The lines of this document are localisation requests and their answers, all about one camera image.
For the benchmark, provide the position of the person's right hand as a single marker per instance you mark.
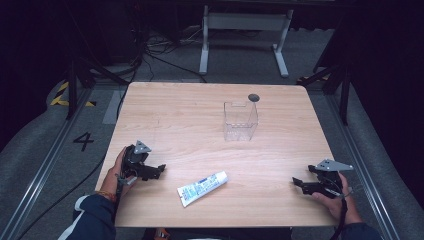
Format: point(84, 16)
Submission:
point(338, 206)

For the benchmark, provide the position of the person's left hand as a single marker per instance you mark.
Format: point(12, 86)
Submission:
point(113, 176)

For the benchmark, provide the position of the yellow and black floor tape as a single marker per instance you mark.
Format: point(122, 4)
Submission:
point(61, 96)

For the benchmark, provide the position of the white metal desk frame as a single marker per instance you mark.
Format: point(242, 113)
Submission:
point(246, 21)

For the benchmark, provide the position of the dark round disc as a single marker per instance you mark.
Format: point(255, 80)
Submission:
point(253, 97)

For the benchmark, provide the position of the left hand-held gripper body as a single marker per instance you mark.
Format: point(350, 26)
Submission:
point(135, 161)

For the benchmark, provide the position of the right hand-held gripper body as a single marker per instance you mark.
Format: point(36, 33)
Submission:
point(328, 181)

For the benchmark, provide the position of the clear plastic container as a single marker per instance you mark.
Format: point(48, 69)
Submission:
point(240, 121)

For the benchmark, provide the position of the grey floor tape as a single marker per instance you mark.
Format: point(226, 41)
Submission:
point(113, 106)

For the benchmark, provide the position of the orange shoe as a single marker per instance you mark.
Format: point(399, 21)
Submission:
point(162, 234)

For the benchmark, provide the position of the black tripod stand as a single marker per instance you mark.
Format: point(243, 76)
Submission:
point(345, 96)
point(72, 86)

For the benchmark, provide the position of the aluminium floor rail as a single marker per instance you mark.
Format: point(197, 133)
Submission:
point(363, 166)
point(43, 166)

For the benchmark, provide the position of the white and blue toothpaste tube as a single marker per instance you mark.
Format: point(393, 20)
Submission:
point(201, 188)

